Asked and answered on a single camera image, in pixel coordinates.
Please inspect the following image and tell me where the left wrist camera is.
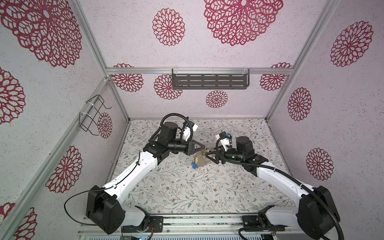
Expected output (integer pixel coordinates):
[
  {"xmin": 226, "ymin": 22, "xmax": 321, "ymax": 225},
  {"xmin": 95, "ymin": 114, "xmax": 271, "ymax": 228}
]
[{"xmin": 182, "ymin": 122, "xmax": 198, "ymax": 142}]

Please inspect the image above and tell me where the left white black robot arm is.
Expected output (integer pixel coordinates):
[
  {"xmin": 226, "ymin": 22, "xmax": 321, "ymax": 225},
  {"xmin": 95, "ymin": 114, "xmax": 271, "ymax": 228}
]
[{"xmin": 86, "ymin": 121, "xmax": 205, "ymax": 235}]

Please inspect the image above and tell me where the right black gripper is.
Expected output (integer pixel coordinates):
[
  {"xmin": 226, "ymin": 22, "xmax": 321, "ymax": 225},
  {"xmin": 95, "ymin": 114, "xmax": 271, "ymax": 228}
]
[{"xmin": 205, "ymin": 145, "xmax": 245, "ymax": 165}]

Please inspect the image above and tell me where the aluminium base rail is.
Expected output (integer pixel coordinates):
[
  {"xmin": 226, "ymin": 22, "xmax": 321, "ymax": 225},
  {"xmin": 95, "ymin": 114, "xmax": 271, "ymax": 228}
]
[{"xmin": 76, "ymin": 212, "xmax": 304, "ymax": 238}]

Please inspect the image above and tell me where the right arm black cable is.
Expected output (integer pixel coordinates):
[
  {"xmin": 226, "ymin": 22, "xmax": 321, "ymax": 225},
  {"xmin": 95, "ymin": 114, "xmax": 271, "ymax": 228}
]
[{"xmin": 215, "ymin": 137, "xmax": 345, "ymax": 240}]

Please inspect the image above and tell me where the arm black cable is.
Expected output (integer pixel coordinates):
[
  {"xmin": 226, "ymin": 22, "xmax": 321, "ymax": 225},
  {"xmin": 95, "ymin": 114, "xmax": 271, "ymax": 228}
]
[
  {"xmin": 63, "ymin": 151, "xmax": 142, "ymax": 226},
  {"xmin": 215, "ymin": 137, "xmax": 345, "ymax": 240}
]

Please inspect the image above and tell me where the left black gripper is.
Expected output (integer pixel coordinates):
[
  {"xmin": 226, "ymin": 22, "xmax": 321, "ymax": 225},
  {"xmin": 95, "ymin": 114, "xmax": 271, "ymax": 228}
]
[{"xmin": 168, "ymin": 138, "xmax": 205, "ymax": 156}]

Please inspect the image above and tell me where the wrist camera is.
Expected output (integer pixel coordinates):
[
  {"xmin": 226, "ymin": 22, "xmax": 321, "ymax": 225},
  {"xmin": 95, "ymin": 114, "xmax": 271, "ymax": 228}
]
[
  {"xmin": 182, "ymin": 122, "xmax": 198, "ymax": 142},
  {"xmin": 216, "ymin": 132, "xmax": 232, "ymax": 152}
]

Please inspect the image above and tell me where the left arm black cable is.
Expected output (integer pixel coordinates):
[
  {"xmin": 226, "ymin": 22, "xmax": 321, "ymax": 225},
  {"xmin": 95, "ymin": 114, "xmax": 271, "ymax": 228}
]
[{"xmin": 63, "ymin": 151, "xmax": 142, "ymax": 226}]

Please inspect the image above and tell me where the dark metal wall shelf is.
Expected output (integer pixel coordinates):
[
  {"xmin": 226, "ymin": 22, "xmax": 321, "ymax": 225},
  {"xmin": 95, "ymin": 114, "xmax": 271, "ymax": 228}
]
[{"xmin": 171, "ymin": 69, "xmax": 250, "ymax": 90}]

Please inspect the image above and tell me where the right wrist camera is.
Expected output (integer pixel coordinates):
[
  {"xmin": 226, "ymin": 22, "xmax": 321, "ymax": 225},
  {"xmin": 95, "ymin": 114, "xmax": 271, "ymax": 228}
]
[{"xmin": 216, "ymin": 132, "xmax": 232, "ymax": 152}]

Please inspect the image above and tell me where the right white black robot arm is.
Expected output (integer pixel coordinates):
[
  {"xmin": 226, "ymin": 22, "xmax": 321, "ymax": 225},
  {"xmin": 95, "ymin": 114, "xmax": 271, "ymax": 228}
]
[{"xmin": 205, "ymin": 132, "xmax": 345, "ymax": 240}]

